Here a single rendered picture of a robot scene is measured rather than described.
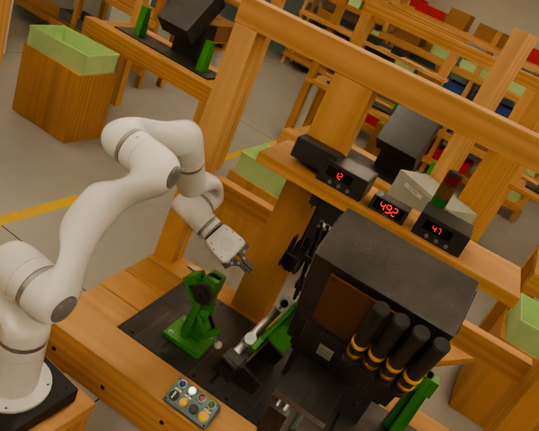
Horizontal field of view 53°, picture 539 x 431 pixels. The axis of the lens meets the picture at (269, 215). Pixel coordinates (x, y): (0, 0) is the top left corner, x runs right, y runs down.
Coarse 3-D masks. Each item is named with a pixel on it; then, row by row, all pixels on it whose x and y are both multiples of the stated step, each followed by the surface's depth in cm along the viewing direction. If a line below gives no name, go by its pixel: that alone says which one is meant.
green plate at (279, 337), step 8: (288, 312) 157; (280, 320) 159; (288, 320) 160; (272, 328) 161; (280, 328) 162; (264, 336) 163; (272, 336) 164; (280, 336) 163; (288, 336) 161; (280, 344) 163; (288, 344) 162
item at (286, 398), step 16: (304, 368) 157; (320, 368) 160; (288, 384) 149; (304, 384) 151; (320, 384) 154; (336, 384) 156; (288, 400) 144; (304, 400) 146; (320, 400) 148; (336, 400) 151; (320, 416) 143
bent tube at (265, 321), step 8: (288, 296) 169; (280, 304) 168; (288, 304) 168; (272, 312) 178; (280, 312) 176; (264, 320) 179; (272, 320) 179; (256, 328) 178; (264, 328) 179; (240, 344) 175; (240, 352) 174
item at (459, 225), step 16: (352, 160) 180; (320, 176) 173; (336, 176) 170; (352, 176) 168; (368, 176) 171; (352, 192) 170; (368, 192) 179; (432, 208) 169; (416, 224) 164; (432, 224) 162; (448, 224) 161; (464, 224) 167; (432, 240) 163; (448, 240) 161; (464, 240) 159
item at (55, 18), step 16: (16, 0) 702; (32, 0) 709; (48, 0) 740; (80, 0) 661; (112, 0) 633; (128, 0) 651; (160, 0) 608; (48, 16) 684; (64, 16) 683; (80, 16) 716; (80, 32) 672; (160, 80) 686
